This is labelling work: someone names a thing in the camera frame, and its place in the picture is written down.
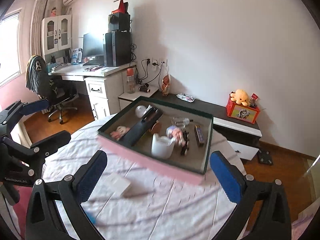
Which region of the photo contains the black white low cabinet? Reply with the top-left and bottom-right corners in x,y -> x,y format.
151,92 -> 262,160

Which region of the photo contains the small pink cow figurine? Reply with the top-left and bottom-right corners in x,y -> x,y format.
110,126 -> 130,140

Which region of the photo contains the anatomy model figure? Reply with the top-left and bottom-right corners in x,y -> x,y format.
161,74 -> 171,96

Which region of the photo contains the black office chair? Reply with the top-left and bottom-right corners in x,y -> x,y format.
25,55 -> 78,124

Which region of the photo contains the black computer tower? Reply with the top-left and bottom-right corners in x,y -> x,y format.
104,31 -> 131,67

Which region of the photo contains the pixel block figure toy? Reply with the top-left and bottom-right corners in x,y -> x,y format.
166,125 -> 185,146

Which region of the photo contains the black remote control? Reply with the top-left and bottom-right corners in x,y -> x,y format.
119,105 -> 163,147

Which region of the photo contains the yellow octopus plush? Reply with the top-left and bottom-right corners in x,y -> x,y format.
230,89 -> 249,107

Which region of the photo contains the snack packet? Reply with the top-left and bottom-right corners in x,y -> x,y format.
176,93 -> 195,103

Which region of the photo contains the white glass cabinet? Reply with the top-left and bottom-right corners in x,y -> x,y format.
41,15 -> 72,56

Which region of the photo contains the white cup in box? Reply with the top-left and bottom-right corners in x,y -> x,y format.
151,133 -> 175,159

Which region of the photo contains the black bathroom scale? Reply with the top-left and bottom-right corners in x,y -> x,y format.
257,149 -> 273,165

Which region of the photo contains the computer monitor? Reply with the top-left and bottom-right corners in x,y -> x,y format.
82,33 -> 104,66

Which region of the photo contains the blue plastic piece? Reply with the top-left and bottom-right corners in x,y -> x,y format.
86,211 -> 97,224

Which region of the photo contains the pink pillow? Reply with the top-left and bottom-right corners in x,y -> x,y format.
291,198 -> 319,239

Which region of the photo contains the blue gold rectangular box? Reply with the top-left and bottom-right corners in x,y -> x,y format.
194,125 -> 205,147

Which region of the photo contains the black toy track piece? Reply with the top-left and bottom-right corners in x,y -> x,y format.
181,131 -> 189,156

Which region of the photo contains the orange cap bottle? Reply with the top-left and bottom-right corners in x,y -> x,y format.
126,68 -> 136,94

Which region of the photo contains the white striped tablecloth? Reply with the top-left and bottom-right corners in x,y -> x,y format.
42,114 -> 236,239

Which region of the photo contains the red decorated box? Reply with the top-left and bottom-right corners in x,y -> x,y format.
226,98 -> 260,124

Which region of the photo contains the pink storage box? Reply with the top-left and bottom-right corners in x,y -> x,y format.
98,96 -> 213,185

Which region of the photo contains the curtain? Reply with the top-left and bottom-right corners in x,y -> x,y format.
30,0 -> 63,56

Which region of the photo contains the small black camera lens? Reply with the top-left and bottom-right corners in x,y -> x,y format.
139,85 -> 151,93

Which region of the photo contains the white round gadget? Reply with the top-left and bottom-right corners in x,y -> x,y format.
135,105 -> 152,118

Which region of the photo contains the red paper hat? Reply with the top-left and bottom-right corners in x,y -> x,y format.
111,0 -> 129,14

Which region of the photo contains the white power adapter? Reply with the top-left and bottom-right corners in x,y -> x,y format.
104,173 -> 131,197

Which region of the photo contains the black speaker box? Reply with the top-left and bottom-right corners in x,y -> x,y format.
108,12 -> 131,31

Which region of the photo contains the white desk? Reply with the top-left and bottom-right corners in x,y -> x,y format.
49,61 -> 137,120

